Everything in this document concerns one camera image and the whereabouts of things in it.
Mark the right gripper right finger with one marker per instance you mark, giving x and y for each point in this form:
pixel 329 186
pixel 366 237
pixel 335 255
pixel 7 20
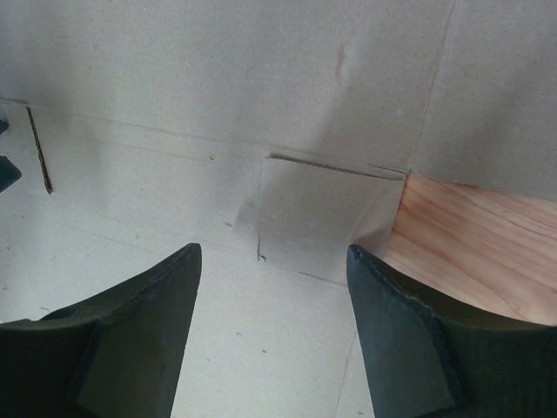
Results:
pixel 427 354

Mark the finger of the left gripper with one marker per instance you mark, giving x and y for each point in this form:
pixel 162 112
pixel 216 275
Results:
pixel 9 173

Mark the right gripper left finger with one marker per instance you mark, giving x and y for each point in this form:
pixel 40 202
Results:
pixel 118 353

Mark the brown cardboard box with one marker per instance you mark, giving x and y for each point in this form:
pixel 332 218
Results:
pixel 275 134

